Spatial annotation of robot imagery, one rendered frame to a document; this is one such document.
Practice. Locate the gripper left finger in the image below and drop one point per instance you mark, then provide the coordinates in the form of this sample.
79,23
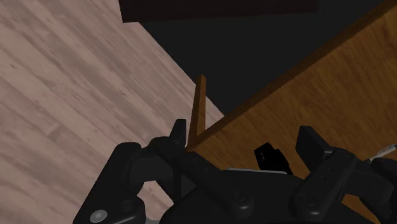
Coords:
124,173

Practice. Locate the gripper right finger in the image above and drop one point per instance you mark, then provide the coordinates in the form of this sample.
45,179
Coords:
328,176

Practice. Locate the small black angular object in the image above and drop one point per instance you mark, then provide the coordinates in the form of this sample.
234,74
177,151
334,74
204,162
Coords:
270,158

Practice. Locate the thin grey metal rod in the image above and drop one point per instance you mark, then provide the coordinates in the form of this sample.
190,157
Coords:
386,152

